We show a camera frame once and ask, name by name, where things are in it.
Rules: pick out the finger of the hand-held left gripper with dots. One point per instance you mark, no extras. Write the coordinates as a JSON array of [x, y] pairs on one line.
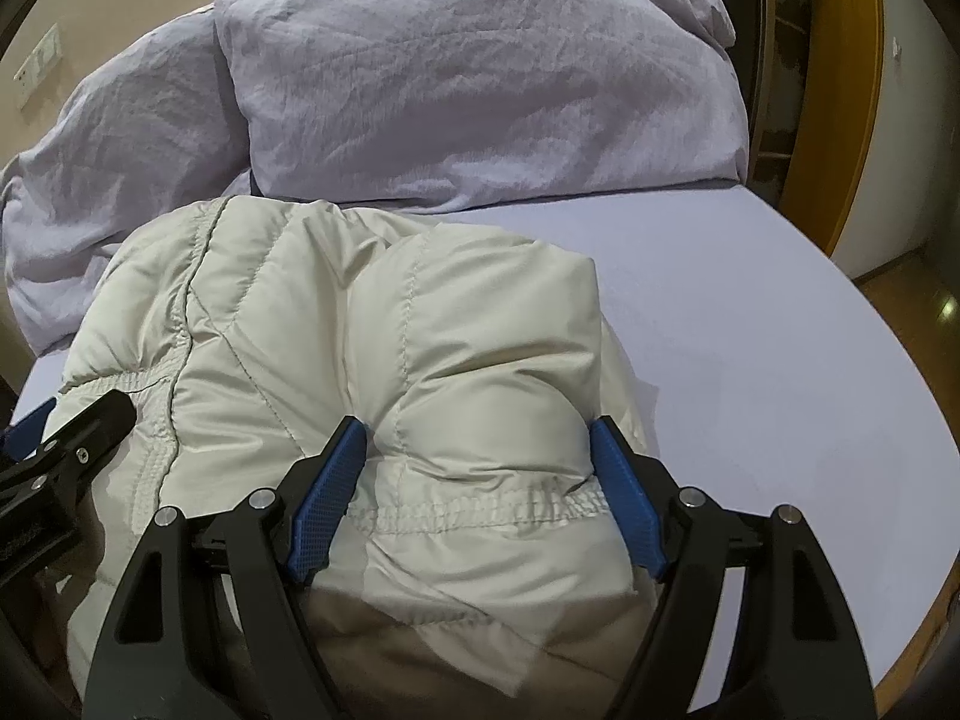
[[34, 424], [94, 424]]

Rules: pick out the bed with lavender sheet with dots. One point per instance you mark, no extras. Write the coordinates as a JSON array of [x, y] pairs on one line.
[[750, 390]]

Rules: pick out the white puffer jacket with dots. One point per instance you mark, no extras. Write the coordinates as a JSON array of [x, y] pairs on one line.
[[450, 330]]

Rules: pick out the wall switch panel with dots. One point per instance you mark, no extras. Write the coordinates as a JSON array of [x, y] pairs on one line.
[[37, 54]]

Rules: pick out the white door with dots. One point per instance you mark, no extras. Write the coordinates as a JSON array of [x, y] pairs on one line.
[[911, 127]]

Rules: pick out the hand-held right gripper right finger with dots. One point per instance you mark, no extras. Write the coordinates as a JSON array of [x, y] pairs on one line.
[[626, 491]]

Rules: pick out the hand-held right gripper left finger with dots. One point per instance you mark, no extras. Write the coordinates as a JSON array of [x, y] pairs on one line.
[[330, 495]]

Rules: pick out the lavender pillow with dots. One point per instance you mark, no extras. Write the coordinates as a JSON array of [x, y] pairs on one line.
[[480, 67]]

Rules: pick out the crumpled lavender duvet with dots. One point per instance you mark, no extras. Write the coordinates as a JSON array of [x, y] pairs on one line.
[[120, 180]]

